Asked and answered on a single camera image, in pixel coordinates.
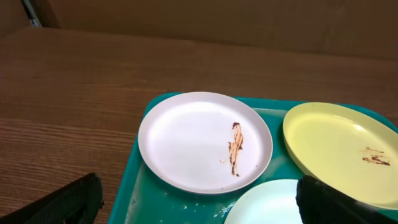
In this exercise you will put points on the teal plastic tray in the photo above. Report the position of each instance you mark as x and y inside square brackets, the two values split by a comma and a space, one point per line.
[145, 198]

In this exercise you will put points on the yellow-green plate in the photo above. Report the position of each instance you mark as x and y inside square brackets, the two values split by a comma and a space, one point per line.
[345, 149]

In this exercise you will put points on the white plate near robot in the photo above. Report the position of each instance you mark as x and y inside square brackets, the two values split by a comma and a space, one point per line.
[272, 202]

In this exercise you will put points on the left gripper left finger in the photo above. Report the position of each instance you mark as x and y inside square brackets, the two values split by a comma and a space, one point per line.
[78, 202]

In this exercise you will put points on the white plate with sauce streak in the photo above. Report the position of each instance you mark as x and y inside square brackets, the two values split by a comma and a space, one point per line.
[205, 143]

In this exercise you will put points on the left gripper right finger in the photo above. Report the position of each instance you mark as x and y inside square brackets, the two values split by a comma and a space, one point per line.
[318, 203]

